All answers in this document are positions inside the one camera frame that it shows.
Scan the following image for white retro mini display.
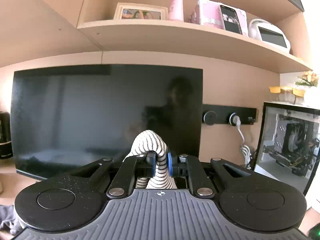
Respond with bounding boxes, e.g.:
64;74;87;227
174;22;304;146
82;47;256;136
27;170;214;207
248;18;291;53

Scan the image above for wooden wall shelf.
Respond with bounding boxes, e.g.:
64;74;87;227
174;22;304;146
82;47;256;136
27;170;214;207
78;0;311;73

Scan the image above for white power cable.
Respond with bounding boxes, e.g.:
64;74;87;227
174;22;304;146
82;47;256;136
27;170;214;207
233;115;254;168

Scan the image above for pink cone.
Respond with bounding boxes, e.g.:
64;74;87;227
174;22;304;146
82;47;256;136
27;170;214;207
168;0;184;22

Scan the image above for black speaker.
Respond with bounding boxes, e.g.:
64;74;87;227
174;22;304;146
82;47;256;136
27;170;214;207
0;112;13;159

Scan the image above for grey cloth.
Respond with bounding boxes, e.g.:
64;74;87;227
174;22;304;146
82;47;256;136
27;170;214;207
0;205;23;235

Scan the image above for pink box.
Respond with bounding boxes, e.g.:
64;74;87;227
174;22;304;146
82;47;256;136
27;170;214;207
190;0;248;36

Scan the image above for black wall socket strip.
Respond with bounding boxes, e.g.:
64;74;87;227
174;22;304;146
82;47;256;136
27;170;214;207
202;105;257;126

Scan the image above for striped white t-shirt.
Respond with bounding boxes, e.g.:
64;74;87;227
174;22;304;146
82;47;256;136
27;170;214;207
123;130;177;190

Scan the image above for white picture frame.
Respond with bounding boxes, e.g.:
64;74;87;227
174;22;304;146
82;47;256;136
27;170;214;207
113;3;168;20

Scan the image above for yellow lid glass jars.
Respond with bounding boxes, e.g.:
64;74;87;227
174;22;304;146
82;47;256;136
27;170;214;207
269;86;305;105

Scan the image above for black computer monitor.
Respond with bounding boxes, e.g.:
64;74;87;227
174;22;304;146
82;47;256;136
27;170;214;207
10;64;203;179

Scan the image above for black smartphone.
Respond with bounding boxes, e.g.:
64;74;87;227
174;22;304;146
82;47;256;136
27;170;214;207
220;5;242;34

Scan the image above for glass side computer case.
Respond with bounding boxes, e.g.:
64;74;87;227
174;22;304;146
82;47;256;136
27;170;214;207
254;102;319;194

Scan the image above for yellow flower bouquet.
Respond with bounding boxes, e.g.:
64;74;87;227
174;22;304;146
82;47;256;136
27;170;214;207
295;71;319;87

